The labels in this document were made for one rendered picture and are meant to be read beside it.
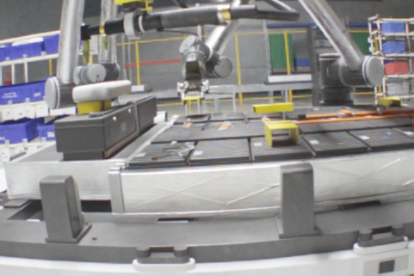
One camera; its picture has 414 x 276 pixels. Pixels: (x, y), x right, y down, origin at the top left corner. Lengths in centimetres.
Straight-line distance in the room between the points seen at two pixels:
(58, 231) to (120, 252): 14
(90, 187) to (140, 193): 26
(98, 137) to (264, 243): 57
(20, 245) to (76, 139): 42
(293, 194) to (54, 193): 47
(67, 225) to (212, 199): 33
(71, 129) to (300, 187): 67
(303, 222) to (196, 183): 27
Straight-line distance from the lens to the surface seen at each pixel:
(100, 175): 136
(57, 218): 105
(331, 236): 100
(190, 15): 131
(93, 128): 136
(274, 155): 119
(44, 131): 430
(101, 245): 103
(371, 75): 314
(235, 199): 114
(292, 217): 98
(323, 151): 120
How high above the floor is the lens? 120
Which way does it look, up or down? 6 degrees down
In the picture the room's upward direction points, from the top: 4 degrees counter-clockwise
